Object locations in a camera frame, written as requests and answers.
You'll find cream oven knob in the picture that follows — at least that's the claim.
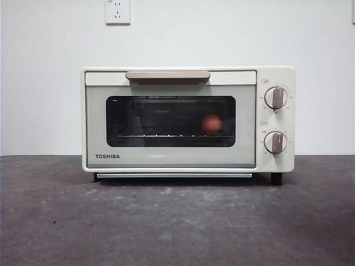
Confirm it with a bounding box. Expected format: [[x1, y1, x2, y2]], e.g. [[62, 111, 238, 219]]
[[264, 86, 288, 110], [263, 131, 288, 155]]

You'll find silver crumb tray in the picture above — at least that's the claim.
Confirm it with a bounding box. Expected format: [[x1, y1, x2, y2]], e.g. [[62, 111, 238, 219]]
[[96, 173, 253, 179]]

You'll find brown egg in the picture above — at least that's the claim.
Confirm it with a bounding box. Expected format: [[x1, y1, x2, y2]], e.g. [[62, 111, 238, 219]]
[[201, 113, 222, 135]]

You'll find white wall socket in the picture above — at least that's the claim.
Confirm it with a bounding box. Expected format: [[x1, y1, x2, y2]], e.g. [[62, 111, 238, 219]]
[[105, 0, 131, 26]]

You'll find metal wire oven rack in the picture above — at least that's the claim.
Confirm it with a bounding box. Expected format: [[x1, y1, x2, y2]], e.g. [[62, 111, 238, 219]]
[[118, 134, 234, 139]]

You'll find glass oven door with handle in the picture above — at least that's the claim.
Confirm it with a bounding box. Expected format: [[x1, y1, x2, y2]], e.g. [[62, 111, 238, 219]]
[[84, 70, 257, 169]]

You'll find cream Toshiba toaster oven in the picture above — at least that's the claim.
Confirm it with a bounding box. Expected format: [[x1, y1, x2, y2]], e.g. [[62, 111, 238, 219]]
[[80, 65, 296, 186]]

